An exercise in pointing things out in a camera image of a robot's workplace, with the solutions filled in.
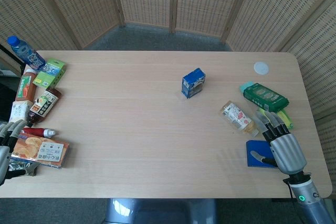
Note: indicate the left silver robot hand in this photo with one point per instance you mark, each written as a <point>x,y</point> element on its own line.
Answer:
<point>6,142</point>

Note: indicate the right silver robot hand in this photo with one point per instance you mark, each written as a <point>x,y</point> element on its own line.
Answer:
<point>287,153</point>

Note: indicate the blue cardboard box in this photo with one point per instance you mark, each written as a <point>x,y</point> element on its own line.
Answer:
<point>193,83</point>

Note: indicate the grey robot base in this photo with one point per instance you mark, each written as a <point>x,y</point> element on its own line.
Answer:
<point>160,211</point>

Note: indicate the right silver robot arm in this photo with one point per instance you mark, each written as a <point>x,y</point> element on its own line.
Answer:
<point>312,195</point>

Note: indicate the flat blue box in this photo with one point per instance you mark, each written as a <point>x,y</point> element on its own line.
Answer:
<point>258,153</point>

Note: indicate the silver snack bag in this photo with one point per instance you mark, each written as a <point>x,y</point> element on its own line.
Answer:
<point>19,168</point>

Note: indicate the orange cracker box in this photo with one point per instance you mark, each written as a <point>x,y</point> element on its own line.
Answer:
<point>39,150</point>

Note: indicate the yellow green snack pack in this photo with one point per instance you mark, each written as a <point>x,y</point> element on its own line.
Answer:
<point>284,119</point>

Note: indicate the white small box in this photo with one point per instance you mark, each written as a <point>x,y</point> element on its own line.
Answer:
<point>19,110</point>

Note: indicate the red white tube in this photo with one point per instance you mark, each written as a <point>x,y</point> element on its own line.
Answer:
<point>39,131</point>

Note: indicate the dark tea bottle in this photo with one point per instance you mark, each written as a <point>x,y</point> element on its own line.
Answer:
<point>43,106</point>

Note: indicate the clear yellow drink bottle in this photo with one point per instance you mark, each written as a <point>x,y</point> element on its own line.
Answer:
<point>239,119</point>

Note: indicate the dark green cracker package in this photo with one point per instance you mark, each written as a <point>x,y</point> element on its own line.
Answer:
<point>265,97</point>

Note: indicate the orange juice bottle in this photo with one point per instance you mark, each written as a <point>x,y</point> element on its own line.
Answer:
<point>25,85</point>

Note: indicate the mint green box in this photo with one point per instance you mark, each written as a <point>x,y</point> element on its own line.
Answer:
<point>246,87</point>

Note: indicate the green gum box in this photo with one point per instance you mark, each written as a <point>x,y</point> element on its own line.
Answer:
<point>50,73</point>

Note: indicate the white round table cap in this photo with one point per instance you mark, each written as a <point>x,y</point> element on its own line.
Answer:
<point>261,67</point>

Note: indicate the blue water bottle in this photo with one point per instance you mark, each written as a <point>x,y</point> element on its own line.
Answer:
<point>26,52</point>

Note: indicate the woven bamboo folding screen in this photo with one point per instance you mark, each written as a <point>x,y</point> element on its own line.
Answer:
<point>183,1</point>

